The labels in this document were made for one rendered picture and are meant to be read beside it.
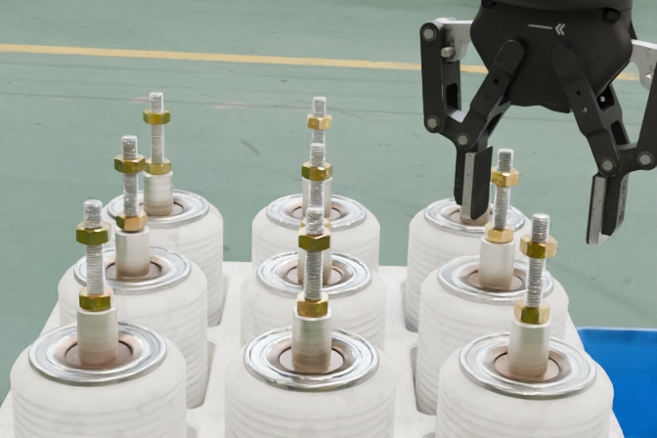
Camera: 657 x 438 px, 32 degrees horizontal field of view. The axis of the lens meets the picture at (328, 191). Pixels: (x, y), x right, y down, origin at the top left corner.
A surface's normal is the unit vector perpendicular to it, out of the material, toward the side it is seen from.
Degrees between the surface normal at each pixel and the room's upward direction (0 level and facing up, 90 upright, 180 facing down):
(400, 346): 0
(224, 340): 0
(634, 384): 90
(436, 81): 89
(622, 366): 88
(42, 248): 0
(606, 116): 63
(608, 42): 89
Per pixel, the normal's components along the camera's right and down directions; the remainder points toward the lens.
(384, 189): 0.03, -0.95
